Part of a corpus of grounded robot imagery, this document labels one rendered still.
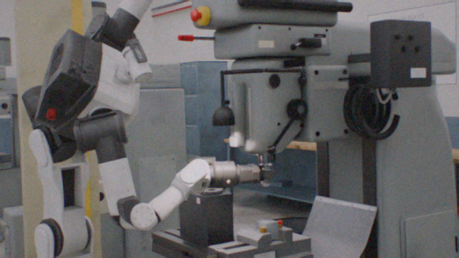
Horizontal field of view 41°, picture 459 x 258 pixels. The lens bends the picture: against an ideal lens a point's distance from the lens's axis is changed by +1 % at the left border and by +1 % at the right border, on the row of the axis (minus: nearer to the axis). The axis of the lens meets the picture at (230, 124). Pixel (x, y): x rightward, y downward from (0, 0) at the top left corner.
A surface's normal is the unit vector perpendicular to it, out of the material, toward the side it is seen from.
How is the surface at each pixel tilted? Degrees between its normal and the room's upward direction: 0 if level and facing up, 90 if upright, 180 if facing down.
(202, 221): 90
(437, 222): 88
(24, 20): 90
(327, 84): 90
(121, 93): 59
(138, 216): 80
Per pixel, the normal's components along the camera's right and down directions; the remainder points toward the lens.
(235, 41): -0.83, 0.05
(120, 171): 0.52, -0.14
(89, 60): 0.64, -0.51
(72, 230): 0.75, -0.15
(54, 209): -0.64, 0.06
